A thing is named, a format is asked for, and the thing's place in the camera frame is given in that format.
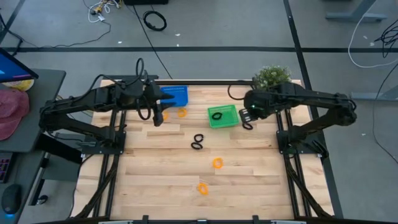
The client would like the coiled black floor cable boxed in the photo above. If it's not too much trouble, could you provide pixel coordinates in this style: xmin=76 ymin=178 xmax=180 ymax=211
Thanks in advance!
xmin=142 ymin=10 xmax=168 ymax=32

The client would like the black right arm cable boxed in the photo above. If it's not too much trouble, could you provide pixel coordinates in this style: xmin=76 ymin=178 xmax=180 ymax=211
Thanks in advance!
xmin=227 ymin=83 xmax=249 ymax=101

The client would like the white cable bundle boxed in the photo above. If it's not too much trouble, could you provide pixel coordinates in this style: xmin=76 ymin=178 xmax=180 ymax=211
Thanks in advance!
xmin=87 ymin=0 xmax=122 ymax=24

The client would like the dark keyboard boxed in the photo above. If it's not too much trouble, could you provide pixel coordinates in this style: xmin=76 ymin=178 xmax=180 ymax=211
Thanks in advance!
xmin=0 ymin=152 xmax=13 ymax=184

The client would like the pink cap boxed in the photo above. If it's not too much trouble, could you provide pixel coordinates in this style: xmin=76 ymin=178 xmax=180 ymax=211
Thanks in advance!
xmin=0 ymin=88 xmax=30 ymax=141

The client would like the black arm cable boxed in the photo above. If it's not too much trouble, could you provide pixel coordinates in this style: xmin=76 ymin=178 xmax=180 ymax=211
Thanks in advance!
xmin=227 ymin=83 xmax=249 ymax=101
xmin=135 ymin=57 xmax=153 ymax=121

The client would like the dark grey side desk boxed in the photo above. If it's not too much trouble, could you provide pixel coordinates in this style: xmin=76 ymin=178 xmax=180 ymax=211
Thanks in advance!
xmin=0 ymin=68 xmax=82 ymax=224

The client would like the grey desk leg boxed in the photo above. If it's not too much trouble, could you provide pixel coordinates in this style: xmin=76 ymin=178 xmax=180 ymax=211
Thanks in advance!
xmin=351 ymin=83 xmax=398 ymax=101
xmin=325 ymin=0 xmax=388 ymax=22

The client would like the green plastic basket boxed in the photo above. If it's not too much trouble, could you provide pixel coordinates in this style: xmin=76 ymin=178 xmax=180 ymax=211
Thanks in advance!
xmin=207 ymin=105 xmax=240 ymax=129

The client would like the monitor with blue screen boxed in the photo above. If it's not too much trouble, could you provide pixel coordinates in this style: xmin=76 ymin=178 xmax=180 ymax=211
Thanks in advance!
xmin=0 ymin=47 xmax=39 ymax=83

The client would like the blue plastic basket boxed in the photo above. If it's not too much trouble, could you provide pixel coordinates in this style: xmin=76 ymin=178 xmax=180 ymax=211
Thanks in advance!
xmin=160 ymin=85 xmax=189 ymax=108

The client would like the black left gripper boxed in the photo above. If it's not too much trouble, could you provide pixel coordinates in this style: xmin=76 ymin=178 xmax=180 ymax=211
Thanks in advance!
xmin=136 ymin=81 xmax=175 ymax=109

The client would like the potted green plant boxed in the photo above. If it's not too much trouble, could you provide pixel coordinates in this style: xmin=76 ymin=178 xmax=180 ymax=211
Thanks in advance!
xmin=252 ymin=65 xmax=292 ymax=91

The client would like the black computer mouse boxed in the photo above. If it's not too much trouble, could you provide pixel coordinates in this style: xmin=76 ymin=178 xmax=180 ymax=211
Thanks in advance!
xmin=1 ymin=184 xmax=22 ymax=215

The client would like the long white floor cable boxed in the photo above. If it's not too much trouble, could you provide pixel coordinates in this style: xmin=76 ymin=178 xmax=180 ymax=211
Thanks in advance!
xmin=347 ymin=12 xmax=398 ymax=68

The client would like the black floor cable bundle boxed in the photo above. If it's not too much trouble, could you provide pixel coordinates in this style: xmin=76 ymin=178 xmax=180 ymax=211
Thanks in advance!
xmin=374 ymin=18 xmax=398 ymax=58

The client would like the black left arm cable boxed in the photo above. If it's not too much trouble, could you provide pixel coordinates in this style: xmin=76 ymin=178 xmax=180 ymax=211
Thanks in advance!
xmin=135 ymin=57 xmax=153 ymax=121

